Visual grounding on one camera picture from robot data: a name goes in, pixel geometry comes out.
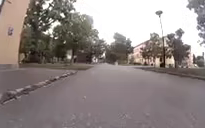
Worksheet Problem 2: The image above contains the grey asphalt road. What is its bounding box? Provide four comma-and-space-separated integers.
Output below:
0, 63, 205, 128

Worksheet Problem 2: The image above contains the pale pink building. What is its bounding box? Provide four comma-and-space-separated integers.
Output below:
129, 37, 193, 68

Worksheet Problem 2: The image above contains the grass strip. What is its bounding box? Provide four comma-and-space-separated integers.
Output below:
19, 62, 95, 71

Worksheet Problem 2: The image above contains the row of trees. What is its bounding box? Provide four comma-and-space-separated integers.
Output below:
19, 0, 108, 65

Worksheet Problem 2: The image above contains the street lamp pole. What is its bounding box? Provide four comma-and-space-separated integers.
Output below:
155, 10, 167, 69

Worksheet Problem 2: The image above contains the grey stone kerb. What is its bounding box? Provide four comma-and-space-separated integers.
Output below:
0, 69, 78, 108

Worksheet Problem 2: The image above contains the grass verge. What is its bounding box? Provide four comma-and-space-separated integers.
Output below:
136, 65, 205, 83

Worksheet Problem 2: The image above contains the grey asphalt pavement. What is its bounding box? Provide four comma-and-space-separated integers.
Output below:
0, 67, 71, 98

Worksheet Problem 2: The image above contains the orange building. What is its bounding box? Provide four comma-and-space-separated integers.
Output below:
0, 0, 31, 71

